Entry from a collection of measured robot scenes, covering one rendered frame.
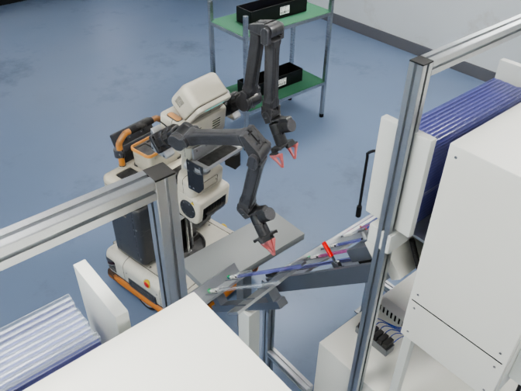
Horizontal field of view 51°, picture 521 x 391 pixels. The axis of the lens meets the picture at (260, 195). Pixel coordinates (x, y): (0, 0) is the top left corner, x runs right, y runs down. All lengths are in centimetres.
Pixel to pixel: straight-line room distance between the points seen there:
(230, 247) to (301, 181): 157
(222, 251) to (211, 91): 78
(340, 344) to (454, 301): 76
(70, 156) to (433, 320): 347
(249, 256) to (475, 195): 143
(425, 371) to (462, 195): 100
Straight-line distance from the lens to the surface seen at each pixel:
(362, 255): 186
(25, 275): 363
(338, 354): 225
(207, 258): 261
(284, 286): 226
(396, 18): 653
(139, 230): 287
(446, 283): 161
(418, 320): 177
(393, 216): 156
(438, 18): 622
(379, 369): 224
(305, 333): 309
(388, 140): 150
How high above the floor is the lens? 242
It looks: 38 degrees down
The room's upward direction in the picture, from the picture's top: 1 degrees clockwise
